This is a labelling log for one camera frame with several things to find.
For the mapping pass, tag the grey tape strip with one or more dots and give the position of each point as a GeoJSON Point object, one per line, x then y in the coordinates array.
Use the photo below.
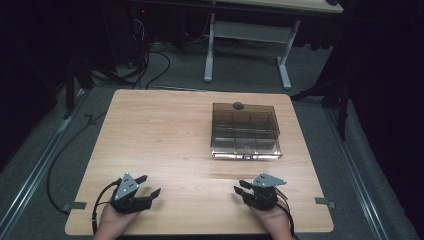
{"type": "Point", "coordinates": [324, 201]}
{"type": "Point", "coordinates": [76, 206]}

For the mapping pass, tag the smoked clear compartment box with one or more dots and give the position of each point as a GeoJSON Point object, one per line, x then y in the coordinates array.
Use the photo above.
{"type": "Point", "coordinates": [245, 131]}

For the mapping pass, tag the person's right hand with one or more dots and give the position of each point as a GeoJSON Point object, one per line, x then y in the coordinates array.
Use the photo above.
{"type": "Point", "coordinates": [274, 221]}

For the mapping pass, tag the metal floor rail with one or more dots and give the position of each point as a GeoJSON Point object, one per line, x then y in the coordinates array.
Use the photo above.
{"type": "Point", "coordinates": [36, 171]}
{"type": "Point", "coordinates": [358, 180]}

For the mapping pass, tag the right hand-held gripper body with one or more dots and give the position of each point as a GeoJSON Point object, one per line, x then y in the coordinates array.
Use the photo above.
{"type": "Point", "coordinates": [264, 196]}

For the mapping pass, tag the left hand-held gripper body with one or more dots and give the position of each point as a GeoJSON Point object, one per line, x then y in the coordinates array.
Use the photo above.
{"type": "Point", "coordinates": [125, 188]}

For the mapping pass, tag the person's left hand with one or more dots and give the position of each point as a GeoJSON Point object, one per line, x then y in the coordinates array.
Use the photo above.
{"type": "Point", "coordinates": [113, 221]}

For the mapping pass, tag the desk with white legs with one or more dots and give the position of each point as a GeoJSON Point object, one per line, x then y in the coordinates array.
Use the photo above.
{"type": "Point", "coordinates": [248, 31]}

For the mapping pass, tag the black metal stand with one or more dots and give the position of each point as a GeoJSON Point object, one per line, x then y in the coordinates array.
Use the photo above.
{"type": "Point", "coordinates": [70, 90]}
{"type": "Point", "coordinates": [342, 110]}

